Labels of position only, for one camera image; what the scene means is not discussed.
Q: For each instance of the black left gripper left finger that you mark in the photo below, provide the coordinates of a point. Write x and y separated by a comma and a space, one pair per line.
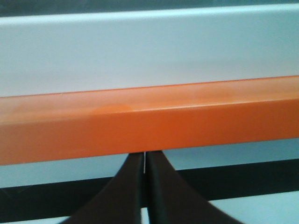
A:
120, 202

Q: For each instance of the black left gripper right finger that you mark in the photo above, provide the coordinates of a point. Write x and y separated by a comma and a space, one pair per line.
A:
171, 200

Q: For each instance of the orange sash handle bar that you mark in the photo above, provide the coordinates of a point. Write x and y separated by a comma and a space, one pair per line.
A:
61, 126

